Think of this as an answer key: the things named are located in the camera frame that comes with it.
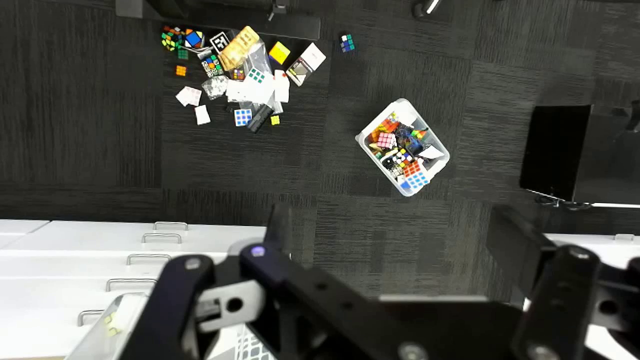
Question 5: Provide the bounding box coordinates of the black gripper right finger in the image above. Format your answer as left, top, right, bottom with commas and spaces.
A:
512, 245, 600, 360

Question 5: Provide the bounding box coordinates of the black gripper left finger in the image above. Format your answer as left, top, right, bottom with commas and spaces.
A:
120, 254, 214, 360

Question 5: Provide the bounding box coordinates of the clear storage box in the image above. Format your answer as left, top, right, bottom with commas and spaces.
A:
65, 291, 277, 360

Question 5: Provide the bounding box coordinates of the white small box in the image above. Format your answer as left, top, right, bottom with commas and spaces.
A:
195, 103, 212, 126

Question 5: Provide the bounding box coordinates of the tan cardboard box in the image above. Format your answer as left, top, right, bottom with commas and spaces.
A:
219, 25, 260, 72

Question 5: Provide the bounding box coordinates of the white cardboard box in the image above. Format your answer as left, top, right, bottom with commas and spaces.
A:
286, 43, 326, 85

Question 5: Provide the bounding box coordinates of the blue white puzzle cube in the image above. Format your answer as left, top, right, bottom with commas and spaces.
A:
235, 108, 254, 128

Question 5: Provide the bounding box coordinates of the white basket of puzzle cubes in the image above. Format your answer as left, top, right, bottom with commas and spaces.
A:
354, 98, 450, 198

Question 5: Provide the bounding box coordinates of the white square card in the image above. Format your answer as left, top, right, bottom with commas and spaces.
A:
177, 85, 203, 106

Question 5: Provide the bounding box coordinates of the orange small cube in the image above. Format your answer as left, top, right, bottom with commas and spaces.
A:
175, 63, 189, 78

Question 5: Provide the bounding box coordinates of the colourful puzzle cube cluster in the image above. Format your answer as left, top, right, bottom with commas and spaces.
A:
160, 25, 204, 59

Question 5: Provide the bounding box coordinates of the black fiducial marker card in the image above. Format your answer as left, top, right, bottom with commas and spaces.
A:
210, 31, 231, 51

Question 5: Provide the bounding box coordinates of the yellow puzzle cube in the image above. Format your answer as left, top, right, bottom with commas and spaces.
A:
271, 41, 290, 63

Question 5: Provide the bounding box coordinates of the small dark puzzle cube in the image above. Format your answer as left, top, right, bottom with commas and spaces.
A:
340, 33, 356, 54

